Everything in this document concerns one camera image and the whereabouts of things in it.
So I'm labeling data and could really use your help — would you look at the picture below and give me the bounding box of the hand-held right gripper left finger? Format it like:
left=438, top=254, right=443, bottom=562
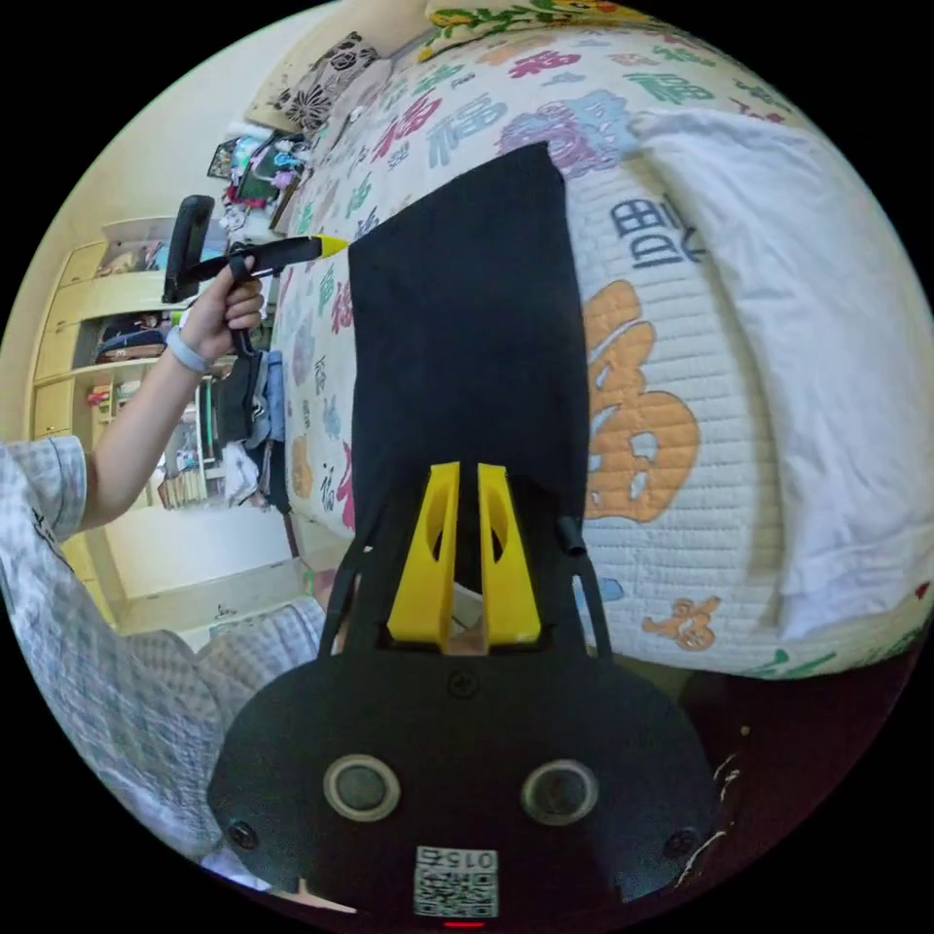
left=385, top=460, right=462, bottom=652

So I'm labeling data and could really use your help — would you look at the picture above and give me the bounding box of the bed with printed quilt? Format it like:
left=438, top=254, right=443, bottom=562
left=273, top=0, right=934, bottom=681

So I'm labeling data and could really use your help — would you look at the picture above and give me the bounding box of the black and beige patterned cushion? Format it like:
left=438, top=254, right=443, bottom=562
left=244, top=31, right=396, bottom=137

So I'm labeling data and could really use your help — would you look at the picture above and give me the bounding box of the person's left forearm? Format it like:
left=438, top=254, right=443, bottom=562
left=82, top=326, right=220, bottom=535

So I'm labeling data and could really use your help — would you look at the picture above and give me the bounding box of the floral yellow green pillow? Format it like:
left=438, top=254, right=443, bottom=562
left=415, top=0, right=645, bottom=64

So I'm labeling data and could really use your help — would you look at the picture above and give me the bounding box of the shelf with small items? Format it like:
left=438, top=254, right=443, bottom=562
left=206, top=130, right=316, bottom=236

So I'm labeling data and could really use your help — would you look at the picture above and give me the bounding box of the pile of clothes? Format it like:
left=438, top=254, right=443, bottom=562
left=215, top=349, right=295, bottom=514

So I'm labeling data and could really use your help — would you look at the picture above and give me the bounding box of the light wooden shelf cupboard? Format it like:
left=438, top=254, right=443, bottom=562
left=28, top=215, right=243, bottom=514

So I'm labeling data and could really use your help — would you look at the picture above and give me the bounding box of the person's left hand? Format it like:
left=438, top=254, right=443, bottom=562
left=184, top=253, right=267, bottom=360

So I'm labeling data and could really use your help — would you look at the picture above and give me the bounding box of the person's body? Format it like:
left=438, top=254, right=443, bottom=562
left=0, top=435, right=330, bottom=893

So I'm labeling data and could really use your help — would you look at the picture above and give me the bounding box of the white cloth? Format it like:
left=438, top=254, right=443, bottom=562
left=632, top=109, right=934, bottom=645

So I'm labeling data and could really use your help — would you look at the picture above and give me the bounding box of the black short sleeve shirt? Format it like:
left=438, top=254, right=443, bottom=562
left=347, top=140, right=592, bottom=593

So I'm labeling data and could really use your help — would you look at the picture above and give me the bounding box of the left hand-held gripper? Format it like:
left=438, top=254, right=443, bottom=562
left=193, top=234, right=350, bottom=359

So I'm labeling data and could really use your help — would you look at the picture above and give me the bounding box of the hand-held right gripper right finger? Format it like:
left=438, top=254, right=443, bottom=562
left=477, top=462, right=544, bottom=649

